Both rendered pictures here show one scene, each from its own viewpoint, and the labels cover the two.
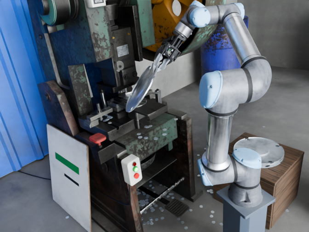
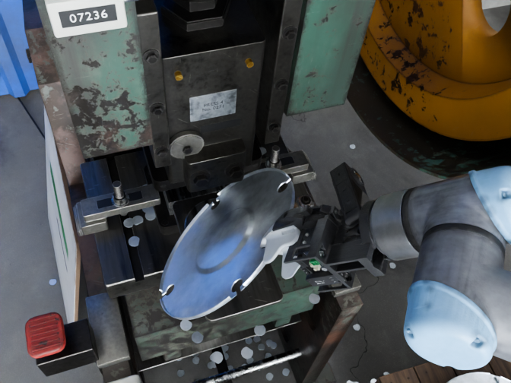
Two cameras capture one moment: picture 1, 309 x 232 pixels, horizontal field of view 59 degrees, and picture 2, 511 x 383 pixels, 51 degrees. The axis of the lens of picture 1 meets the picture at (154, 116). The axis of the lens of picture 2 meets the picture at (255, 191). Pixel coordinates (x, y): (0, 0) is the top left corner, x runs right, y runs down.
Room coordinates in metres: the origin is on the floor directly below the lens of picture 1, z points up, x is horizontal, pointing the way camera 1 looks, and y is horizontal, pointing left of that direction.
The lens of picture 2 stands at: (0.91, -0.11, 1.66)
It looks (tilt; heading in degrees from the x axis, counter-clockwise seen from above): 56 degrees down; 17
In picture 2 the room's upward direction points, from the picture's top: 8 degrees clockwise
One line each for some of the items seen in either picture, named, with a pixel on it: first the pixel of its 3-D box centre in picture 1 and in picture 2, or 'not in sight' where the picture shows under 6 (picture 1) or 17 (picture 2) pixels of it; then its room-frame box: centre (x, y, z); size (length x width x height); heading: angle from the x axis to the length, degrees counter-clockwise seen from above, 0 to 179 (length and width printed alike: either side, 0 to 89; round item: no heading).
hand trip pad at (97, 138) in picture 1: (99, 143); (49, 340); (1.09, 0.27, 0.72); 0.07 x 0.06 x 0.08; 42
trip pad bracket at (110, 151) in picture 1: (106, 160); (73, 356); (1.10, 0.26, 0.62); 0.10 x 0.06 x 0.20; 132
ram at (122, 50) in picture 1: (118, 55); (204, 97); (1.45, 0.15, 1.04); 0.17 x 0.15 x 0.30; 42
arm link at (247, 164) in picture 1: (244, 165); not in sight; (0.94, -0.36, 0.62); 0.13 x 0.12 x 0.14; 92
